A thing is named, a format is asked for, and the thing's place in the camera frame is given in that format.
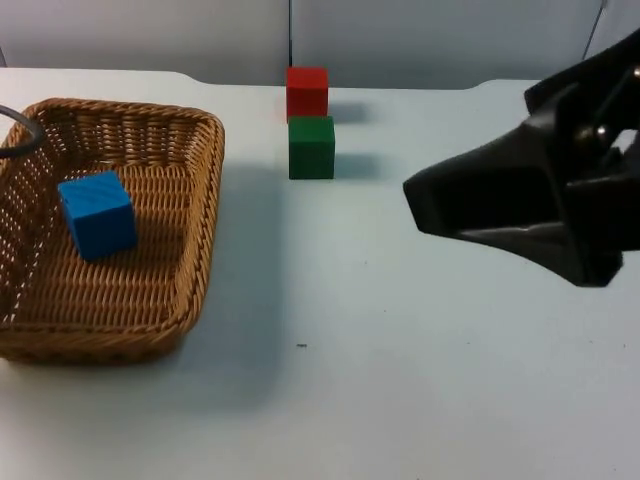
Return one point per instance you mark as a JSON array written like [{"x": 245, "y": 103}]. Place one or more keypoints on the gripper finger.
[
  {"x": 555, "y": 255},
  {"x": 490, "y": 195}
]

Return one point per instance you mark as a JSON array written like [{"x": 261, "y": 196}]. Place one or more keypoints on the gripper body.
[{"x": 607, "y": 200}]

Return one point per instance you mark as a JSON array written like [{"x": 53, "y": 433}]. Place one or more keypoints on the pale brown wicker basket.
[{"x": 125, "y": 280}]

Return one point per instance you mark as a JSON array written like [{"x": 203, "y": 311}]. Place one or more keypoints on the blue cube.
[{"x": 97, "y": 215}]

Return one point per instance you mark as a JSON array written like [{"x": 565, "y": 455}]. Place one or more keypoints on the green cube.
[{"x": 311, "y": 147}]

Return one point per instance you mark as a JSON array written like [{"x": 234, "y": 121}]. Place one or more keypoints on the red cube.
[{"x": 307, "y": 95}]

